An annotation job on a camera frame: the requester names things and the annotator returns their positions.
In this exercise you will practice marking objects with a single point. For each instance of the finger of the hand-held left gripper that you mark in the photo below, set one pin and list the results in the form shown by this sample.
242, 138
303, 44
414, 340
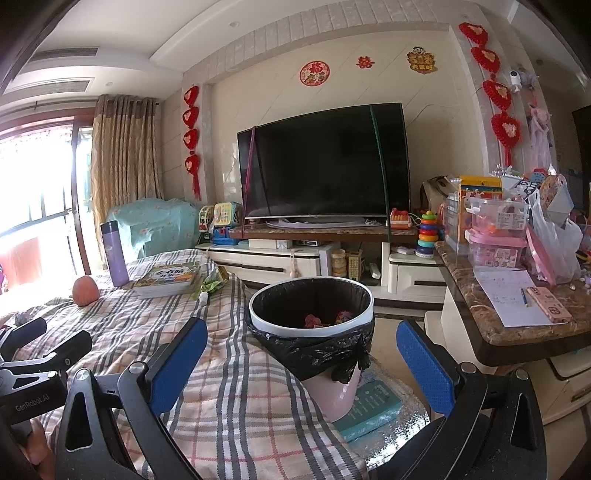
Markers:
25, 334
69, 348

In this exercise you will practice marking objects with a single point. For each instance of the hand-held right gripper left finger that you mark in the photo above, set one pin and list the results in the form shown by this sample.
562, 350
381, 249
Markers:
178, 369

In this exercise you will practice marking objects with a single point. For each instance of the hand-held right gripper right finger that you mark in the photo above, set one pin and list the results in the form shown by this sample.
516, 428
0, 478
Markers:
425, 369

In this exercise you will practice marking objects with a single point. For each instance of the white-rimmed pink trash bin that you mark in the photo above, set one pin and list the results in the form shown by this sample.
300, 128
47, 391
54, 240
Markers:
337, 401

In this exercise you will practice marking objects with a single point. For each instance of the pink packet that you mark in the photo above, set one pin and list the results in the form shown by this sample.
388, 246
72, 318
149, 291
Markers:
314, 320

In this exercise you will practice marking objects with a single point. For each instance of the person's left hand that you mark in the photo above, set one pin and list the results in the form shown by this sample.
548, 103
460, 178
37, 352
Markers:
41, 447

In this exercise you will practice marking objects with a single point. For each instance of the crumpled foil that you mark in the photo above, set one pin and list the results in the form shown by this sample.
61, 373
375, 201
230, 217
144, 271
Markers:
21, 318

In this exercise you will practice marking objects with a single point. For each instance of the red orange fruit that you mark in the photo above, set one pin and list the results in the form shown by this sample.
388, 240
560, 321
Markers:
85, 291

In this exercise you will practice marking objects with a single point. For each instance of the teal booklet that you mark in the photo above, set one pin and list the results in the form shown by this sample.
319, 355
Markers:
369, 406

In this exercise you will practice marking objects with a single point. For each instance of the children's book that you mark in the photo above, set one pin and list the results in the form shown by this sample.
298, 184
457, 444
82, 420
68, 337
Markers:
168, 277

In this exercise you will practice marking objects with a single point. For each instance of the green snack wrapper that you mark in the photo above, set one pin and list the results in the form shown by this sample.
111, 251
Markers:
214, 281

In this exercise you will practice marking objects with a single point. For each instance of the purple thermos bottle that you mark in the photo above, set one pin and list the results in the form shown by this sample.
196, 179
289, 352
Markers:
115, 258

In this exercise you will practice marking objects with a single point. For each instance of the white paper sheet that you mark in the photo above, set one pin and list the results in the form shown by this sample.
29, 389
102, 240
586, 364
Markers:
508, 307

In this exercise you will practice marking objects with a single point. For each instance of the white remote control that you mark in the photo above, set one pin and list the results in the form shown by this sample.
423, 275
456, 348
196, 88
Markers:
374, 271

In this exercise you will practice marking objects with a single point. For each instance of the small white device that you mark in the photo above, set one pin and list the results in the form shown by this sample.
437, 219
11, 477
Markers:
403, 250

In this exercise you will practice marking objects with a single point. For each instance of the pen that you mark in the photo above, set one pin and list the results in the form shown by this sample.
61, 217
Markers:
525, 297

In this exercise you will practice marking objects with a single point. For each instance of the wooden abacus toy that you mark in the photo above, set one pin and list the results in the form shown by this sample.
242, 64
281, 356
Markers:
354, 265

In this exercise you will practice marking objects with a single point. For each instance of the white television stand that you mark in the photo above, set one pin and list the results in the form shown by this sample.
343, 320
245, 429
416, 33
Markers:
268, 265

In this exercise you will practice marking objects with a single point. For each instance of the pink phone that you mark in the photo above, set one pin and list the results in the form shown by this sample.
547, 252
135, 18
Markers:
549, 304

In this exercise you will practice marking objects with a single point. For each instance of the blue toy cash register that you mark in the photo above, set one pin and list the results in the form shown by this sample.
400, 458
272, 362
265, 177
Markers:
226, 236

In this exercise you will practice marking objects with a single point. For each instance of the glass balcony door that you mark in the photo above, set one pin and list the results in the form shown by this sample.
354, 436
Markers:
46, 194

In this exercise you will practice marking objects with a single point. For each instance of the pink plastic storage boxes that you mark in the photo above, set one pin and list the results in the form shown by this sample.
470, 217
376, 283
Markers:
496, 240

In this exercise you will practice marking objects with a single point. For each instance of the teal cloth cover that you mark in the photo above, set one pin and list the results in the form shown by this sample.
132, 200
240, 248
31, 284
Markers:
157, 221

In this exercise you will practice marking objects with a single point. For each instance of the red toy telephone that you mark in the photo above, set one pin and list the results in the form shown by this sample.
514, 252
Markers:
401, 219

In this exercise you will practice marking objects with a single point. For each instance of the green white toy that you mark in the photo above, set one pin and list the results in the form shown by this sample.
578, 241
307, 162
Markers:
207, 218

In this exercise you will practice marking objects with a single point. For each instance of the colourful toy phone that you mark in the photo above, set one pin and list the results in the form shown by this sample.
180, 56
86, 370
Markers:
227, 213

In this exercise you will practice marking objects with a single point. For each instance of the brown marble shelf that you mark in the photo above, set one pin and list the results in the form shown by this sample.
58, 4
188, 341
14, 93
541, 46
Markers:
323, 232

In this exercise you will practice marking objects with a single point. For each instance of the brown paper bag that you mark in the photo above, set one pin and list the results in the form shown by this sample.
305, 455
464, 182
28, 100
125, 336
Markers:
438, 194

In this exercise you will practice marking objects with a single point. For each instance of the clear plastic bag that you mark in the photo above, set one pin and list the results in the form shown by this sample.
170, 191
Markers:
556, 244

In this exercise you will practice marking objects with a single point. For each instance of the colourful book box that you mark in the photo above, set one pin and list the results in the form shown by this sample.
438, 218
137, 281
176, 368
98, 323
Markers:
480, 187

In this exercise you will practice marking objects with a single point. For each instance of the green stick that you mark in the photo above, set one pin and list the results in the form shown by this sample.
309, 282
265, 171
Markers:
381, 175

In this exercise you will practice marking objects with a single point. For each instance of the beige curtain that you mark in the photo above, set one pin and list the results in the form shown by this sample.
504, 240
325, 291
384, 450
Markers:
124, 152

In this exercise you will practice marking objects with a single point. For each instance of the black television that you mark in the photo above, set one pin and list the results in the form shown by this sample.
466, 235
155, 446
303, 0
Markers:
323, 161

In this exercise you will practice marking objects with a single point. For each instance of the red heart hanging decoration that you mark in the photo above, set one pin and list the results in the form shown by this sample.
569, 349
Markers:
496, 92
191, 138

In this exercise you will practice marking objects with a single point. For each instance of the pink hanging doll clothes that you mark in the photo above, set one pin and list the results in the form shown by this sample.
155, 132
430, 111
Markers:
540, 138

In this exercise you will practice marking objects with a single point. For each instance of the white security camera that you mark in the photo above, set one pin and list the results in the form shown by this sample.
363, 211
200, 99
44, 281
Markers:
516, 79

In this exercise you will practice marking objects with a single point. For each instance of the golden cartoon wall sticker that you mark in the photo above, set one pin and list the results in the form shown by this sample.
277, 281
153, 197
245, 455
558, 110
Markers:
422, 60

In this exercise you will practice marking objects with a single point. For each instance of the red paper-cut wall sticker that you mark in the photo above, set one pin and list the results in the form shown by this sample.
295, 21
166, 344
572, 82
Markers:
365, 62

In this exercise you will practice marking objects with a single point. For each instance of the round red wall sticker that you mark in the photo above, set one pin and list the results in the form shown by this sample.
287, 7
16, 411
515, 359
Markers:
315, 74

